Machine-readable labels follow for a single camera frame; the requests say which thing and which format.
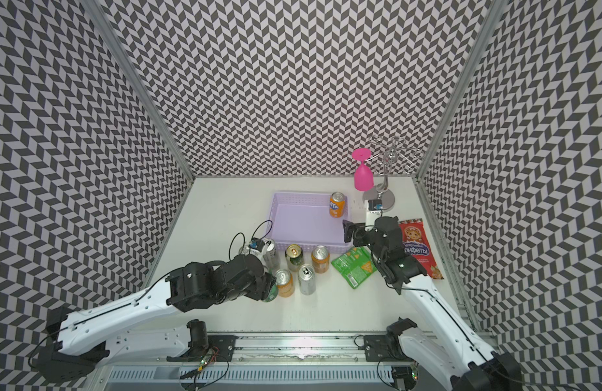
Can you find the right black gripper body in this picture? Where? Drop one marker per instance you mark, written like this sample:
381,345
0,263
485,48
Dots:
379,252

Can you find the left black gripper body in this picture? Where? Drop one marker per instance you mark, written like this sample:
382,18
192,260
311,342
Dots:
258,290

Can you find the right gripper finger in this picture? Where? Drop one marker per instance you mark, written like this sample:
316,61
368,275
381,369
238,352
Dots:
363,239
348,228

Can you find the orange Fanta can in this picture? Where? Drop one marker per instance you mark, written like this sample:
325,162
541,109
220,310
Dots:
337,204
320,259
284,282

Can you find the white monster can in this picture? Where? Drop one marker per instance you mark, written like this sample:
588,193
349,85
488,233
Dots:
270,255
307,279

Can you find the green Sprite can back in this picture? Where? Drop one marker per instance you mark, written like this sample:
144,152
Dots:
272,294

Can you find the green gold can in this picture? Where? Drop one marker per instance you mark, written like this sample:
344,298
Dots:
294,257

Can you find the white Monster can back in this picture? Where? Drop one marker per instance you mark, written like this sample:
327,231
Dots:
307,279

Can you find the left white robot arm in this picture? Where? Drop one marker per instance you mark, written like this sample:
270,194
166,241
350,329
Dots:
77,340

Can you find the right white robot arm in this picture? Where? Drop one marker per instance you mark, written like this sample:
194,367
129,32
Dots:
458,358

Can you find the lilac plastic basket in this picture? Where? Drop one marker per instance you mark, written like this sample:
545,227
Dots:
304,218

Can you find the green snack packet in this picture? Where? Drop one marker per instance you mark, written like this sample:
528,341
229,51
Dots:
355,266

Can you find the red candy bag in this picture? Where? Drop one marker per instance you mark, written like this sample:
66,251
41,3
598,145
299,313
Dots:
416,244

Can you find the pink plastic wine glass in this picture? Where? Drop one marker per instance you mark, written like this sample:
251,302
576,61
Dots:
363,176

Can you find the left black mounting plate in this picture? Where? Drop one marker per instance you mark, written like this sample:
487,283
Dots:
222,346

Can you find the black mounting plate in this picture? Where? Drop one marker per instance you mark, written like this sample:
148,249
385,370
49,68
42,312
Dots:
222,346
382,347

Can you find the chrome glass holder stand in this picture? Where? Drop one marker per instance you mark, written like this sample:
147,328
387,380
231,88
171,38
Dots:
392,154

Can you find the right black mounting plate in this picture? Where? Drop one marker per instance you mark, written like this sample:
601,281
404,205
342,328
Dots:
382,347

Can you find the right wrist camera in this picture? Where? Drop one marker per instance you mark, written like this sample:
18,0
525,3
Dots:
374,210

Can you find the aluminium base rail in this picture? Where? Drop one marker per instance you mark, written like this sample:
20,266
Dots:
268,360

